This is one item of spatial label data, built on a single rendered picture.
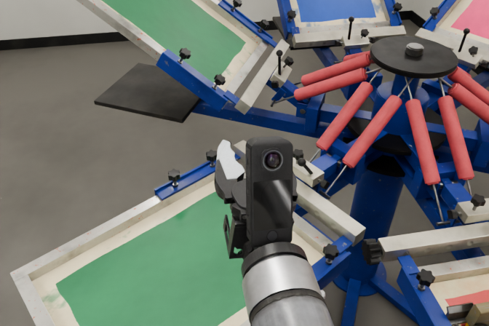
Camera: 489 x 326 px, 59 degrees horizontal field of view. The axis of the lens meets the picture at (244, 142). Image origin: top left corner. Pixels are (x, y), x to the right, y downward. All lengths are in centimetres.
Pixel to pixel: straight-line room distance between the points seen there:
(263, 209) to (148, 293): 90
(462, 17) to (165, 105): 155
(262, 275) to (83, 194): 270
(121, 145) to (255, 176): 301
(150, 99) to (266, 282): 173
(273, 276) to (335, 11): 208
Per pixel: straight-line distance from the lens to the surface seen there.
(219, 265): 135
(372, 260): 133
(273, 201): 45
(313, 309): 42
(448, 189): 159
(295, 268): 44
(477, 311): 129
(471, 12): 254
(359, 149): 156
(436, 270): 141
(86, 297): 136
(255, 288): 43
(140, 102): 208
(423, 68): 165
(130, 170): 318
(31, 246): 290
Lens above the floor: 204
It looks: 38 degrees down
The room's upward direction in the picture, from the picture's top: straight up
